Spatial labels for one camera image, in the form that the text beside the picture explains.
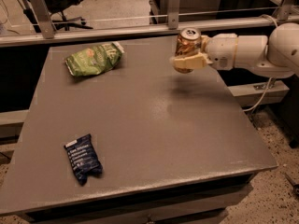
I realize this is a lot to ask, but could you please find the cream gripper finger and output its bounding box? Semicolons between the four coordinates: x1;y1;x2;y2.
200;35;209;52
170;52;212;70

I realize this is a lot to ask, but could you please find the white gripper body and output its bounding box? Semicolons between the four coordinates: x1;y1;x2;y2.
205;34;238;70

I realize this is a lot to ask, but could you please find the orange soda can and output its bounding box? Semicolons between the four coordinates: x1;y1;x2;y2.
174;28;201;74

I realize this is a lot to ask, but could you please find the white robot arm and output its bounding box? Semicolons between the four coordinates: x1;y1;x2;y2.
171;22;299;78

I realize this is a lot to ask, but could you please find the green jalapeno chip bag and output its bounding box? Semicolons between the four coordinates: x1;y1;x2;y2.
65;42;124;77

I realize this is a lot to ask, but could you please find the dark blue snack packet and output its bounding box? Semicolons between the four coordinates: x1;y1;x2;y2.
64;133;103;186

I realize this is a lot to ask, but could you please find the black office chair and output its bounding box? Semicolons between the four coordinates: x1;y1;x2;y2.
26;0;91;35

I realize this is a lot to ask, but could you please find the dark tool on floor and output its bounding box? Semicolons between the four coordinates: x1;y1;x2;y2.
284;173;299;196

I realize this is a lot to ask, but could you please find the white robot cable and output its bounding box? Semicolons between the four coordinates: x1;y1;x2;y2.
242;14;278;113

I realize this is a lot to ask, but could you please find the metal guard rail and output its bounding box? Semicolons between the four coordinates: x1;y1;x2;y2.
1;0;298;47

